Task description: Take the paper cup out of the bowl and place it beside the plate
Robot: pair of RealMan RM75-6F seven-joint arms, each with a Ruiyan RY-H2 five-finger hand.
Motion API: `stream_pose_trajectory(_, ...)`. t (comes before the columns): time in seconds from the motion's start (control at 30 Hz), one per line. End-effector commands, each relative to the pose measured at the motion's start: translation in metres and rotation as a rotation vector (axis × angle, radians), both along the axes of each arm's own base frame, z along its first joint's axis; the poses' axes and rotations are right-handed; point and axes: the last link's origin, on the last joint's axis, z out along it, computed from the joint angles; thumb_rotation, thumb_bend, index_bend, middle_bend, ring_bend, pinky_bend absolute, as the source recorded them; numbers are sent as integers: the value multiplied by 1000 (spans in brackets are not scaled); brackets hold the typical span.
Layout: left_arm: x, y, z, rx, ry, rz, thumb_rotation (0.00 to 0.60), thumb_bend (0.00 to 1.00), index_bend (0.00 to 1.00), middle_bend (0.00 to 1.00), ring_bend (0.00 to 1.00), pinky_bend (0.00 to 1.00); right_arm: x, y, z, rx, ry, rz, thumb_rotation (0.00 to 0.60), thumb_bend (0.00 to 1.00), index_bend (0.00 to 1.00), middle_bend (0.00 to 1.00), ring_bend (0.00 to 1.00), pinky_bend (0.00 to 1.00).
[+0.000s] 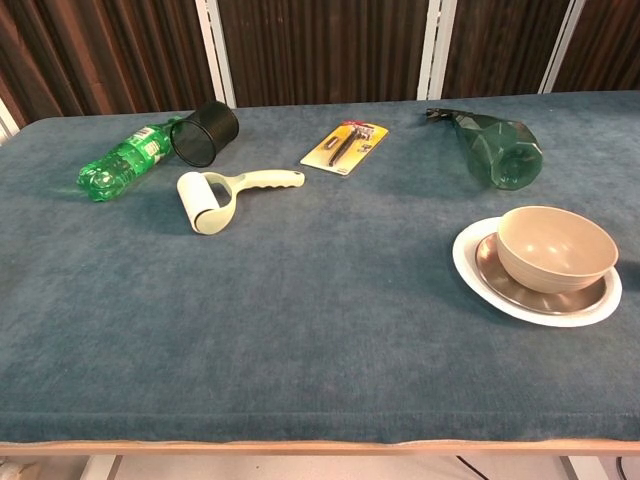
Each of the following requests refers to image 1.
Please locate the beige ribbed bowl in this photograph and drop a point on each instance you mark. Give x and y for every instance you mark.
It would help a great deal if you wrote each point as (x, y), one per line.
(555, 245)

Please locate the yellow carded razor pack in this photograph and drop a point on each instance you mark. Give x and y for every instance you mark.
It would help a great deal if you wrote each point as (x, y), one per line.
(352, 152)

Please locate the stainless steel plate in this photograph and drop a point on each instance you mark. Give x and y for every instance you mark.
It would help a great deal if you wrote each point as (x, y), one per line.
(500, 290)

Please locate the dark green spray bottle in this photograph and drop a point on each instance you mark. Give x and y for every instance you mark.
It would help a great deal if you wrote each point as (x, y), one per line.
(485, 145)

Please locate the white table leg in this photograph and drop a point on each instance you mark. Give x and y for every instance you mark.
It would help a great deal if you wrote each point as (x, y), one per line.
(102, 467)
(582, 469)

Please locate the pale green lint roller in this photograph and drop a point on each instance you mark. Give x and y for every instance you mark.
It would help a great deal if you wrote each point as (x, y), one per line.
(270, 180)

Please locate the white round plate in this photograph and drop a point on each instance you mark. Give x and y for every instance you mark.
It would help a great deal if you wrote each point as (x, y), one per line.
(550, 319)

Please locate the black mesh pen holder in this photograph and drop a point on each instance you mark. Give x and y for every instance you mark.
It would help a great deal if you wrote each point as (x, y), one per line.
(215, 125)

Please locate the green plastic soda bottle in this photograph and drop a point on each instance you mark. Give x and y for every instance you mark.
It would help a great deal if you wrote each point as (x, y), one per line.
(120, 165)

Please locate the white metal frame post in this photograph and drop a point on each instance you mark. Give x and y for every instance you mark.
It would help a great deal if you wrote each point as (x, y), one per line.
(215, 50)
(7, 122)
(434, 50)
(562, 45)

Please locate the blue velvet tablecloth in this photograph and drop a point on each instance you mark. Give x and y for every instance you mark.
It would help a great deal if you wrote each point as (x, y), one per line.
(320, 325)

